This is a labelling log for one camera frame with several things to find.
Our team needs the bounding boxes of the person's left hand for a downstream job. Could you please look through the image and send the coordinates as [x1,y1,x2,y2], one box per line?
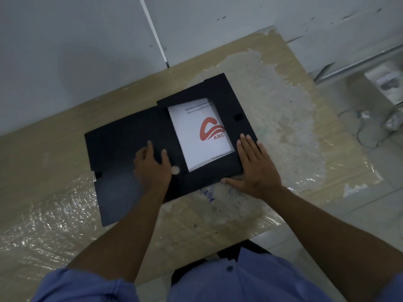
[133,140,173,196]

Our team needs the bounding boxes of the person's right hand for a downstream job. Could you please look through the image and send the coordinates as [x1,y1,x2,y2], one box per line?
[220,133,283,199]

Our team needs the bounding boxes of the black document folder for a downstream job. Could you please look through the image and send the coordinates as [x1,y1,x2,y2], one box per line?
[84,72,262,228]

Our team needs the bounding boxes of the person's left forearm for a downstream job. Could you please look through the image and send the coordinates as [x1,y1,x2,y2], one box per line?
[65,184,172,282]

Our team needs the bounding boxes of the person's right forearm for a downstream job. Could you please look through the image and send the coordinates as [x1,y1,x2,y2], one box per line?
[252,185,403,302]

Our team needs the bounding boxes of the white document with red logo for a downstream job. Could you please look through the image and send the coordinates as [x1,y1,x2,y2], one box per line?
[167,98,235,173]

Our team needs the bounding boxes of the clear plastic film sheet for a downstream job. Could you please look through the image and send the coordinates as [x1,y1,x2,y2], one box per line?
[0,30,384,282]

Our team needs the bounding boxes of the person's dark trousers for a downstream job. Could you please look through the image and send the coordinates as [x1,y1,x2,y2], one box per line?
[171,240,273,285]

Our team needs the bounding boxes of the person's blue shirt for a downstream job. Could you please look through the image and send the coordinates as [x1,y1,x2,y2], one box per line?
[31,247,403,302]

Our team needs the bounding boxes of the crumpled clear plastic bag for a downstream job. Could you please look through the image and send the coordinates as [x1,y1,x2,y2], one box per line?
[382,106,403,133]

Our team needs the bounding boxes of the white cardboard box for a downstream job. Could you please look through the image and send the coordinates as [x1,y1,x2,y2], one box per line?
[364,63,403,105]

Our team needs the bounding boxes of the thin grey cable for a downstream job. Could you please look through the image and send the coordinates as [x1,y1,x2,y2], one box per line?
[338,103,403,149]

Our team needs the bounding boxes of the metal frame rail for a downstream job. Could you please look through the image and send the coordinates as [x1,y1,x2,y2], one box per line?
[314,43,403,86]

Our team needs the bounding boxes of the white wall trim strip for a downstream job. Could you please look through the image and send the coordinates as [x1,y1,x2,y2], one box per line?
[138,0,171,69]

